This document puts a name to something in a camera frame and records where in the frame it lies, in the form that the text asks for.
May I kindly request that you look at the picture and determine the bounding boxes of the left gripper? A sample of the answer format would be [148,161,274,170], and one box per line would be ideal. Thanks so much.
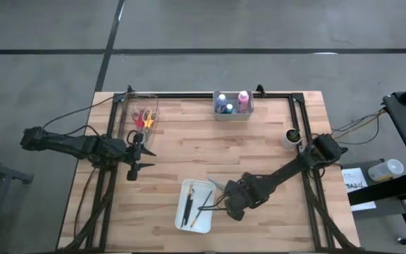
[125,131,157,181]

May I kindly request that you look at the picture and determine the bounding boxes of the green handled scissors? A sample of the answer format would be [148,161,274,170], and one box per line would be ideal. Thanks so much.
[206,175,228,191]

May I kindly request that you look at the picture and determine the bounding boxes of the yellow handled scissors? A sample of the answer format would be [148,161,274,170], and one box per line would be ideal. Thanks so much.
[141,108,157,144]

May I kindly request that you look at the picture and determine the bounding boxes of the red handled scissors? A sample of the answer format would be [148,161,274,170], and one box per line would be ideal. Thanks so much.
[131,110,146,134]

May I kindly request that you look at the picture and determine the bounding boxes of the white plastic bin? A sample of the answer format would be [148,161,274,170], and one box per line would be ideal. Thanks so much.
[173,179,217,234]

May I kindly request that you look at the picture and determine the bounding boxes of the dark blue paint bottle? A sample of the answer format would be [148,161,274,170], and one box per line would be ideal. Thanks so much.
[215,93,228,114]

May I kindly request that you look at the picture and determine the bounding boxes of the pink paint bottle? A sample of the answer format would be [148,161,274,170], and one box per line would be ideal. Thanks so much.
[237,90,250,114]

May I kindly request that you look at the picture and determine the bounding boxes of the clear plastic container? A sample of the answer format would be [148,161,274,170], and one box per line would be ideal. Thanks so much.
[118,92,160,149]

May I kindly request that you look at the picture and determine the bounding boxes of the white pot with green plant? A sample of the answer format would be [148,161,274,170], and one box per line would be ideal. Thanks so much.
[282,127,302,149]

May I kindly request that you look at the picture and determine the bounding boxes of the grey plastic bin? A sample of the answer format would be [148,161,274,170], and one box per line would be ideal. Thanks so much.
[212,90,255,122]

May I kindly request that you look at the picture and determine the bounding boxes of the white paper sheet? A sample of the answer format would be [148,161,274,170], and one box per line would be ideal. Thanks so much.
[341,167,377,212]

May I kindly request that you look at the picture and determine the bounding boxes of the dark metal stand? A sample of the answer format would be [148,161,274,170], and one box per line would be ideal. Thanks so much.
[0,151,35,254]

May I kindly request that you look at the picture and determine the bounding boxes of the translucent plastic jar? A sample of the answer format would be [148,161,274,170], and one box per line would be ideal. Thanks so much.
[367,158,405,182]

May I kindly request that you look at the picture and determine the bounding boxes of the thin brown cable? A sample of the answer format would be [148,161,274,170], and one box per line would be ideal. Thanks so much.
[73,165,97,238]

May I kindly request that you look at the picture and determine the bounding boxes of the black aluminium table frame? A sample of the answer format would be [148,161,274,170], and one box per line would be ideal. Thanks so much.
[58,92,361,253]

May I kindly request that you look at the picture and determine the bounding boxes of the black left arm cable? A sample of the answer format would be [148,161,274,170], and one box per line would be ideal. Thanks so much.
[42,92,147,130]

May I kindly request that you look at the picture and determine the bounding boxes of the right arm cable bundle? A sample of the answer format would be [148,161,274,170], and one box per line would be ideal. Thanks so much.
[329,107,390,146]

